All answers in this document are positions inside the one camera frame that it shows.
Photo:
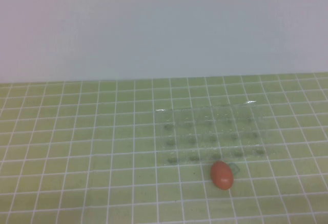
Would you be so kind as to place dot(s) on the green grid table mat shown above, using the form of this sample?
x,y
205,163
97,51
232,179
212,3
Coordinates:
x,y
77,157

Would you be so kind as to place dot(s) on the brown egg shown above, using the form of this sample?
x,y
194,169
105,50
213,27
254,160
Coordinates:
x,y
222,175

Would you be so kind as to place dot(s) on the clear plastic egg tray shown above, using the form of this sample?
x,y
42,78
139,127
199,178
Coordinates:
x,y
202,131

